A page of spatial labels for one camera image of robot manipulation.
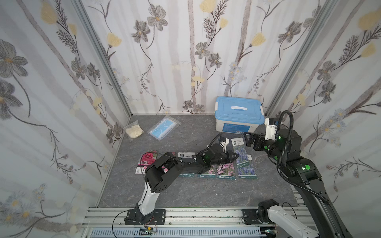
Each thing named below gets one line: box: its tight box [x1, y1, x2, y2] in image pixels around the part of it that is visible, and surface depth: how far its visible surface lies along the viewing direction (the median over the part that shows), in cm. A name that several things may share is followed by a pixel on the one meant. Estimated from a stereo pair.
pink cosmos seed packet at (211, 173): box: [196, 165, 217, 179], surface depth 90 cm
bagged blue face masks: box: [147, 115, 182, 141], surface depth 113 cm
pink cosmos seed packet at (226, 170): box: [216, 162, 237, 180], surface depth 92 cm
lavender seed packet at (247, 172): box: [237, 154, 257, 180], surface depth 92 cm
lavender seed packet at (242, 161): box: [231, 137, 251, 169], surface depth 86 cm
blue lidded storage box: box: [214, 96, 265, 134], surface depth 103 cm
